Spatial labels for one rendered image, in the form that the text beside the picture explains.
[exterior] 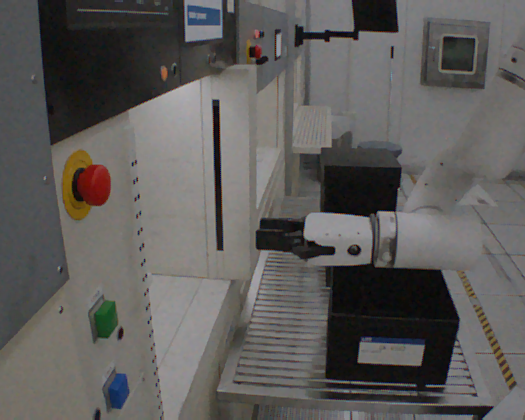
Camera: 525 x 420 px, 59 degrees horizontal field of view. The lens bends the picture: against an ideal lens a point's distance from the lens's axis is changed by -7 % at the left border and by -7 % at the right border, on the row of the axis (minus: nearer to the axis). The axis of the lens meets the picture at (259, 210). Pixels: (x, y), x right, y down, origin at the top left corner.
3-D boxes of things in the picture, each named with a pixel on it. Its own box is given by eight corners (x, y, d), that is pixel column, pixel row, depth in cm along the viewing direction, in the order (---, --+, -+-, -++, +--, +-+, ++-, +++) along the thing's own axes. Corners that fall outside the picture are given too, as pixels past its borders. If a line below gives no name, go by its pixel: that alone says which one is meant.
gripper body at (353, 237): (379, 277, 71) (301, 273, 72) (373, 247, 80) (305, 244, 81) (384, 229, 68) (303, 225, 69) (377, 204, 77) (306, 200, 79)
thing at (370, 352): (323, 380, 107) (329, 315, 101) (327, 313, 133) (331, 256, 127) (447, 386, 103) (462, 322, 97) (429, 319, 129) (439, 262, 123)
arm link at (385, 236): (392, 279, 71) (372, 278, 71) (386, 253, 79) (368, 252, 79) (399, 225, 68) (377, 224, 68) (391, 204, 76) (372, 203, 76)
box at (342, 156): (396, 231, 185) (402, 167, 176) (321, 229, 187) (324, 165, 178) (384, 205, 212) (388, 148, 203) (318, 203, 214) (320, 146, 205)
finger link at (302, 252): (319, 264, 67) (286, 254, 71) (346, 245, 73) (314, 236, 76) (320, 256, 67) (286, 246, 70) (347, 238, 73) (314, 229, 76)
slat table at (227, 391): (428, 591, 123) (494, 405, 96) (228, 573, 131) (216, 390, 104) (392, 343, 244) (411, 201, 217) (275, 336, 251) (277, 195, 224)
